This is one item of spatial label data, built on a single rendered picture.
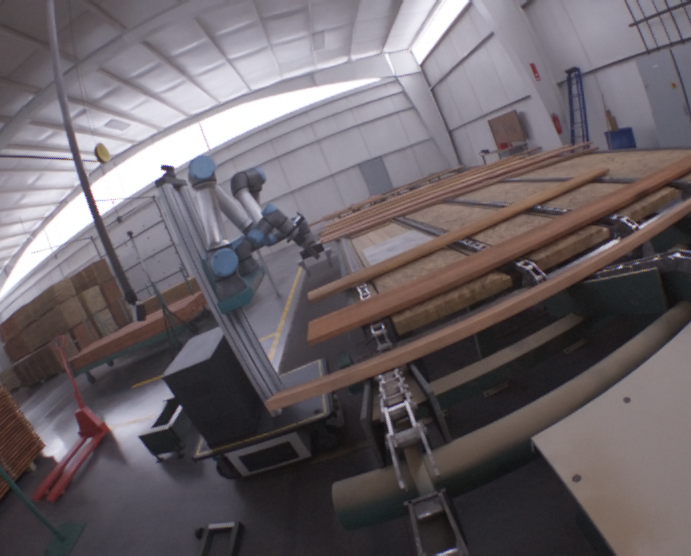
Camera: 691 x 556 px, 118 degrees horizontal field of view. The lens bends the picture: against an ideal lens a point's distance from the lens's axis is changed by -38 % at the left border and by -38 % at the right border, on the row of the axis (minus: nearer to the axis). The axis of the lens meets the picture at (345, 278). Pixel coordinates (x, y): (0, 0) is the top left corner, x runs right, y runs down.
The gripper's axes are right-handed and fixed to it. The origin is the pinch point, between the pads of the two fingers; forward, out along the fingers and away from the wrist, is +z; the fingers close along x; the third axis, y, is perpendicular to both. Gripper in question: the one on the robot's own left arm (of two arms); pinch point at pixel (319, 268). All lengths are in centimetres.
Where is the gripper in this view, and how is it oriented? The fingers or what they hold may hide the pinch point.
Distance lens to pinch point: 184.1
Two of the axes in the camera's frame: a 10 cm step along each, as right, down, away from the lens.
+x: 9.2, -4.0, 0.6
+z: 3.7, 8.9, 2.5
